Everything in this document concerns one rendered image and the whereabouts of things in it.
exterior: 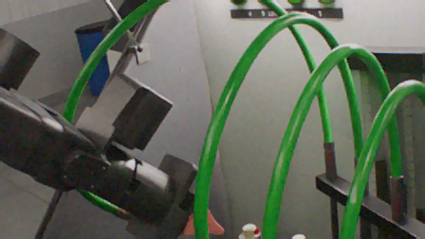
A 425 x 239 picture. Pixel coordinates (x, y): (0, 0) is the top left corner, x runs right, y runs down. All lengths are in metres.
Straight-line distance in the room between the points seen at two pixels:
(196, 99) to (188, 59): 0.08
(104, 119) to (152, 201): 0.11
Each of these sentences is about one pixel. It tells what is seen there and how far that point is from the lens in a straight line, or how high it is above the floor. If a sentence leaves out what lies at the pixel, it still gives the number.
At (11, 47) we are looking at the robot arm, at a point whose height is 1.39.
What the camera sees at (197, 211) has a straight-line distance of 0.63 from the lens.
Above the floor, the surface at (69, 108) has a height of 1.30.
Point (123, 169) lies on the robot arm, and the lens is 0.67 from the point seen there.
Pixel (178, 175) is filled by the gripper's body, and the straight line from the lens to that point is 0.72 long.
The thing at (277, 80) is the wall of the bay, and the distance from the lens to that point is 1.08.
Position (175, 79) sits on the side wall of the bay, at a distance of 1.13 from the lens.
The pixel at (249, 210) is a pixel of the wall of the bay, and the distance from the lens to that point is 1.23.
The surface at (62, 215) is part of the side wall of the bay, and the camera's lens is 1.01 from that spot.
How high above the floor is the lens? 1.47
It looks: 18 degrees down
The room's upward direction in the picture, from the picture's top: 10 degrees counter-clockwise
